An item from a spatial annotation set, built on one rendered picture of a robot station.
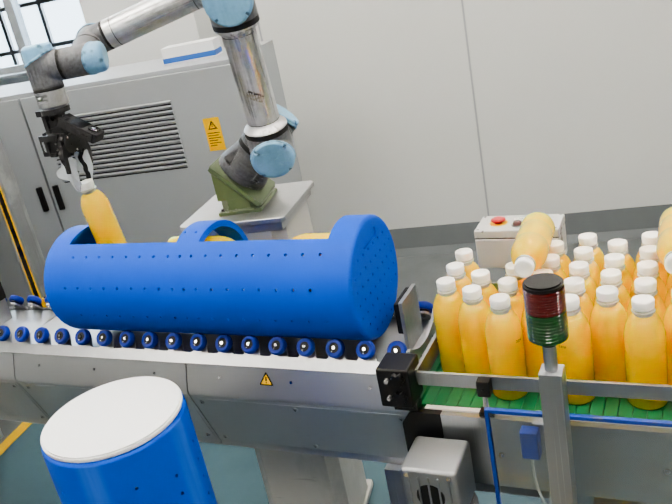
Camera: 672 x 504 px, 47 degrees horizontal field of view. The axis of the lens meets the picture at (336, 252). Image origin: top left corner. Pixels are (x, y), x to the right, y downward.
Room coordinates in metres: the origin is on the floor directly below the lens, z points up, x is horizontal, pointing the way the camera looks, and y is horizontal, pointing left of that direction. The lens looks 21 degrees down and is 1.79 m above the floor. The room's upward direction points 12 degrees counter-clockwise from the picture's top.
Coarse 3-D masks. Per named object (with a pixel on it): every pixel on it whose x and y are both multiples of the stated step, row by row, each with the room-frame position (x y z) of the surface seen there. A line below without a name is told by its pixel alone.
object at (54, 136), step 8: (40, 112) 1.96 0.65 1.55; (48, 112) 1.92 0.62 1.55; (56, 112) 1.92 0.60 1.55; (64, 112) 1.96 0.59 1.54; (48, 120) 1.96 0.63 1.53; (56, 120) 1.94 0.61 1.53; (48, 128) 1.95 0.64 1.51; (56, 128) 1.94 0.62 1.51; (40, 136) 1.95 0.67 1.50; (48, 136) 1.93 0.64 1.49; (56, 136) 1.92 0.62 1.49; (64, 136) 1.92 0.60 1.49; (72, 136) 1.94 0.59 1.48; (40, 144) 1.95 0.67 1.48; (48, 144) 1.95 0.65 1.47; (56, 144) 1.93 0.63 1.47; (64, 144) 1.91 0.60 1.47; (72, 144) 1.93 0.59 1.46; (80, 144) 1.96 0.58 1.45; (48, 152) 1.94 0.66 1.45; (56, 152) 1.94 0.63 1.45; (72, 152) 1.93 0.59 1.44
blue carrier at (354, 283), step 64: (64, 256) 1.89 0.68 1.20; (128, 256) 1.79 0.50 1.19; (192, 256) 1.70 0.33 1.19; (256, 256) 1.62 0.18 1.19; (320, 256) 1.54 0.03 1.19; (384, 256) 1.66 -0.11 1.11; (64, 320) 1.88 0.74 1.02; (128, 320) 1.78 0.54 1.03; (192, 320) 1.68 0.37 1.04; (256, 320) 1.60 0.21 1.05; (320, 320) 1.52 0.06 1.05; (384, 320) 1.60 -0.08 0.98
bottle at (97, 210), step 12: (84, 192) 1.93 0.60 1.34; (96, 192) 1.94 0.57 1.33; (84, 204) 1.93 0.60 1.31; (96, 204) 1.92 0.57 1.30; (108, 204) 1.95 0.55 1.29; (84, 216) 1.94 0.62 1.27; (96, 216) 1.92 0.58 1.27; (108, 216) 1.93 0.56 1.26; (96, 228) 1.92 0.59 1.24; (108, 228) 1.93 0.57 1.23; (120, 228) 1.96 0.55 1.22; (96, 240) 1.94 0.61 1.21; (108, 240) 1.93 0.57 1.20; (120, 240) 1.95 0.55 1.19
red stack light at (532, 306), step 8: (528, 296) 1.06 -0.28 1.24; (536, 296) 1.05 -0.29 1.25; (544, 296) 1.04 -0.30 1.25; (552, 296) 1.04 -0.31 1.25; (560, 296) 1.05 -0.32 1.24; (528, 304) 1.06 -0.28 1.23; (536, 304) 1.05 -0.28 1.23; (544, 304) 1.05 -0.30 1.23; (552, 304) 1.04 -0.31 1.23; (560, 304) 1.05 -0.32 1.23; (528, 312) 1.07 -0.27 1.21; (536, 312) 1.05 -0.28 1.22; (544, 312) 1.05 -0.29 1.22; (552, 312) 1.04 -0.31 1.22; (560, 312) 1.05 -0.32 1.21
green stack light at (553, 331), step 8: (528, 320) 1.07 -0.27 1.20; (536, 320) 1.05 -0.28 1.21; (544, 320) 1.05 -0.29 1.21; (552, 320) 1.04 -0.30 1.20; (560, 320) 1.05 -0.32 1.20; (528, 328) 1.07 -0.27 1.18; (536, 328) 1.05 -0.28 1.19; (544, 328) 1.05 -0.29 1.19; (552, 328) 1.04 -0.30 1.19; (560, 328) 1.05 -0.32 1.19; (528, 336) 1.07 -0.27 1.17; (536, 336) 1.05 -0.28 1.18; (544, 336) 1.05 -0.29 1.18; (552, 336) 1.04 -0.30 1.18; (560, 336) 1.05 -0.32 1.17; (568, 336) 1.06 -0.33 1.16; (536, 344) 1.06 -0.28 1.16; (544, 344) 1.05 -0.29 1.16; (552, 344) 1.04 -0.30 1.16
